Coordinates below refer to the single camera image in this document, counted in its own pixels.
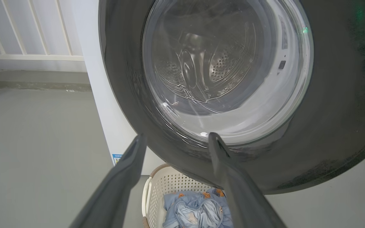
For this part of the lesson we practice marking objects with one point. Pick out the cream perforated laundry basket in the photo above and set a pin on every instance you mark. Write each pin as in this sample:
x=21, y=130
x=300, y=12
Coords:
x=157, y=196

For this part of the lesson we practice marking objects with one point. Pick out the blue cartoon print clothing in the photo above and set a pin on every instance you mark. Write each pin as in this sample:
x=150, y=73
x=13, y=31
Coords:
x=188, y=209

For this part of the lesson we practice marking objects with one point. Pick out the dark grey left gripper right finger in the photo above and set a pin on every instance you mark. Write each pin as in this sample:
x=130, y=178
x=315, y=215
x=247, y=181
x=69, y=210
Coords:
x=239, y=196

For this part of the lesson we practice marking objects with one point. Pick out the perforated steel washer drum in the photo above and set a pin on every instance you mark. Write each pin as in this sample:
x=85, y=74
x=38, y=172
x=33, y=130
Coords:
x=220, y=66

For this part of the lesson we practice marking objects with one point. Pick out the white metal railing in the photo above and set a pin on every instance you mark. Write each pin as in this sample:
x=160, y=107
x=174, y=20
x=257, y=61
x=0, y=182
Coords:
x=27, y=57

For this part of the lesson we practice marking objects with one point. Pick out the grey warning sticker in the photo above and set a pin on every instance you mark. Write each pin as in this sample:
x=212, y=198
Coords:
x=284, y=31

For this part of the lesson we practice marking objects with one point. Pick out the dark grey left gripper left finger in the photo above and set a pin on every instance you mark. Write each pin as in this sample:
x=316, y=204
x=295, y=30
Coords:
x=112, y=196

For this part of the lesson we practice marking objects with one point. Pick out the dark grey round washer door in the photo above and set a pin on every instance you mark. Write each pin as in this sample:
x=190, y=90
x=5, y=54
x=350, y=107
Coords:
x=334, y=110

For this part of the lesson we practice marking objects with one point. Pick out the blue energy label sticker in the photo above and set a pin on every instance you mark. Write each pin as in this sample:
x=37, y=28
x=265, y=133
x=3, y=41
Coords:
x=117, y=159

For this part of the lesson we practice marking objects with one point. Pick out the white front-load washing machine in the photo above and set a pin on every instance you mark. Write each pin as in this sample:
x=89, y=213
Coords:
x=106, y=110

